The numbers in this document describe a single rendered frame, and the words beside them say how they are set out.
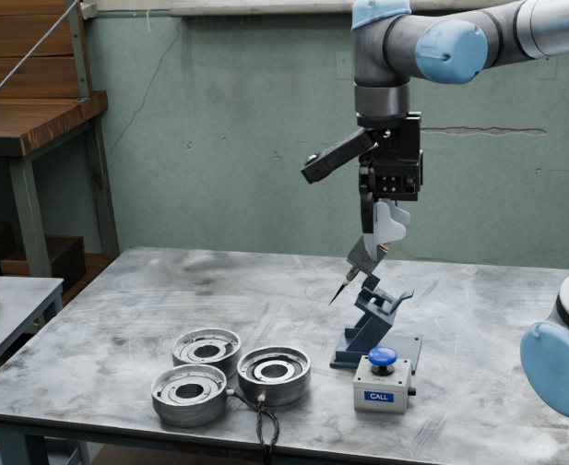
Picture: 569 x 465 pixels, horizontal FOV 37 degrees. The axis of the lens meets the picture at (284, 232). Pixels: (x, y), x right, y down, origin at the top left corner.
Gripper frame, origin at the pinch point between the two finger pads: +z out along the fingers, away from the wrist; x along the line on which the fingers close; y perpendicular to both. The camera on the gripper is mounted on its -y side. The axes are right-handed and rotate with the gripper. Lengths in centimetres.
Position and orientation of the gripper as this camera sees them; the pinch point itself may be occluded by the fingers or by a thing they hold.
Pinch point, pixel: (371, 247)
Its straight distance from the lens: 124.4
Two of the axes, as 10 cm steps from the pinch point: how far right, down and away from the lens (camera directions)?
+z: 0.6, 9.3, 3.7
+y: 9.7, 0.4, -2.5
